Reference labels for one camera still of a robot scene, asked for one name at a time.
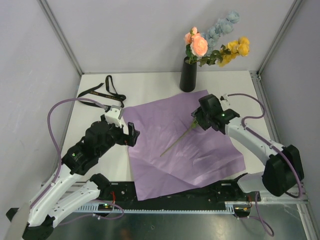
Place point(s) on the aluminium frame post right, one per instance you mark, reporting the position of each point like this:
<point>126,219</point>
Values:
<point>288,20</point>

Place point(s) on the aluminium frame profile right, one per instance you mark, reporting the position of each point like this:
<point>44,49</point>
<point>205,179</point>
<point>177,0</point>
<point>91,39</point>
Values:
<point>272,120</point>

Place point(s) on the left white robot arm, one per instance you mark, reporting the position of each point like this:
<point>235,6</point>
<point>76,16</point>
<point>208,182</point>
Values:
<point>37,219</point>

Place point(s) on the yellow artificial flower stem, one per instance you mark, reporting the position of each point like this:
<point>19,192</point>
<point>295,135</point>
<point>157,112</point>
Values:
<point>227,53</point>

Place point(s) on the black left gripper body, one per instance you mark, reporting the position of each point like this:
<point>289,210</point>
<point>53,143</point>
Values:
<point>116,135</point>

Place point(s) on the pink paper flower bouquet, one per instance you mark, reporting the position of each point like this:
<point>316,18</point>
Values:
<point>201,158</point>

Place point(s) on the blue artificial flower stem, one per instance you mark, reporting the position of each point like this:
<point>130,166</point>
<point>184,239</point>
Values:
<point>221,28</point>

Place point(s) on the aluminium frame post left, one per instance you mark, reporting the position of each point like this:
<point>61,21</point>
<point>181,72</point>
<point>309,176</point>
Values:
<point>52,20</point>

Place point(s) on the black cylindrical vase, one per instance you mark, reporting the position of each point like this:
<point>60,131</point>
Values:
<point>188,76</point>

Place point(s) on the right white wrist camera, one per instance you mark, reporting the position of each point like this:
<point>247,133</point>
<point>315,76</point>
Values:
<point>225,98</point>

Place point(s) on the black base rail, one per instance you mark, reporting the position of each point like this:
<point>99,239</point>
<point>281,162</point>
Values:
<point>208,198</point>

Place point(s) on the aluminium frame post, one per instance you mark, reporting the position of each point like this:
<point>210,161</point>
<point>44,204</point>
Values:
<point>52,20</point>
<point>288,20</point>

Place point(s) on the pale pink flower stem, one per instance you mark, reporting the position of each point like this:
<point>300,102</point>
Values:
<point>193,125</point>

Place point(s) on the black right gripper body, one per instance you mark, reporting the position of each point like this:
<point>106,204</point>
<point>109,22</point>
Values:
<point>203,118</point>

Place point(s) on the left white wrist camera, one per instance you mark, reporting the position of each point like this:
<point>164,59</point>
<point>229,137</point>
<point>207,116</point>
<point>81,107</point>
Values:
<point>114,116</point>

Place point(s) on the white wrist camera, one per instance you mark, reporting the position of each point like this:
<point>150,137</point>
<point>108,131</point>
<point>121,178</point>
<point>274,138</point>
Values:
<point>225,98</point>
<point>114,116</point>

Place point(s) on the pink rose flower stem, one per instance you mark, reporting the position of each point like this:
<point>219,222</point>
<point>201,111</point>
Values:
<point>196,46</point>

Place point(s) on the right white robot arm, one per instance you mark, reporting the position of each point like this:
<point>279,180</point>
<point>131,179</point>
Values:
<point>257,144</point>

